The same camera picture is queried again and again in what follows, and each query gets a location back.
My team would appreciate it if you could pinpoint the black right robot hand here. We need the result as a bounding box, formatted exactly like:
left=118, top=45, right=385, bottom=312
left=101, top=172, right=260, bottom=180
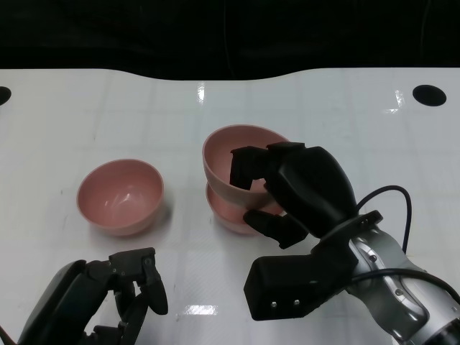
left=229, top=142, right=359, bottom=249

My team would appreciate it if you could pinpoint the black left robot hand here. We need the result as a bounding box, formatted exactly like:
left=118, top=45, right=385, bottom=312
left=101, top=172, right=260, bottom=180
left=16, top=247, right=169, bottom=345

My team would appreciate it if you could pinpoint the pink plastic bowl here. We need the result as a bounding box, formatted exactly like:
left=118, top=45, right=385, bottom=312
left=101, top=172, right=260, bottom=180
left=76, top=159, right=165, bottom=237
left=205, top=183, right=288, bottom=236
left=201, top=124, right=292, bottom=210

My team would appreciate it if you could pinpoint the black backdrop curtain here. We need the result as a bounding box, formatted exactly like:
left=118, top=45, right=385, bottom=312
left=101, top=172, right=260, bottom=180
left=0, top=0, right=460, bottom=82

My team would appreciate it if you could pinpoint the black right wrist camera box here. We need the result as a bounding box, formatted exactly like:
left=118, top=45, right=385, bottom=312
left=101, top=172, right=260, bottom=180
left=243, top=247, right=357, bottom=321

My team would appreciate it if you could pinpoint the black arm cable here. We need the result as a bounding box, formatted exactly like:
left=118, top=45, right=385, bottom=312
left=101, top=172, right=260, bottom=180
left=354, top=185, right=460, bottom=299

